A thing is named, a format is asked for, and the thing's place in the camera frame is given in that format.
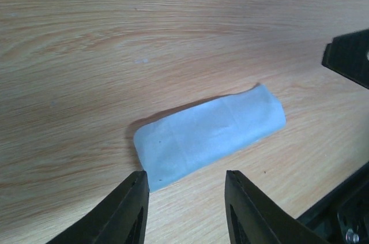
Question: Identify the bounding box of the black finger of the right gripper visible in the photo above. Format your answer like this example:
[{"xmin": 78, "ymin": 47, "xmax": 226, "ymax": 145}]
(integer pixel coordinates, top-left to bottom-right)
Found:
[{"xmin": 322, "ymin": 29, "xmax": 369, "ymax": 89}]

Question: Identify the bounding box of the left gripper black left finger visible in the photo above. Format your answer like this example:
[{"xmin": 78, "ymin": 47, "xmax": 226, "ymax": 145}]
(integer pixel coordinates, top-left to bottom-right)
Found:
[{"xmin": 48, "ymin": 171, "xmax": 149, "ymax": 244}]

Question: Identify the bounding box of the blue cleaning cloth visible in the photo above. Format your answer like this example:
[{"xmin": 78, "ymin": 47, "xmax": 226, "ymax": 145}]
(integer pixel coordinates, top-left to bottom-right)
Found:
[{"xmin": 133, "ymin": 85, "xmax": 286, "ymax": 192}]

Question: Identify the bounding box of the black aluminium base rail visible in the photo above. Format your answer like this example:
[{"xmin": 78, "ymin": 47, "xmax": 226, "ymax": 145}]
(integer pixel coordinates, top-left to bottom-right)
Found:
[{"xmin": 297, "ymin": 163, "xmax": 369, "ymax": 243}]

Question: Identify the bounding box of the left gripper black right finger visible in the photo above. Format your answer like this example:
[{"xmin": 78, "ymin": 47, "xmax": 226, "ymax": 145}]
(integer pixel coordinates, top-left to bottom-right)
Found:
[{"xmin": 224, "ymin": 170, "xmax": 327, "ymax": 244}]

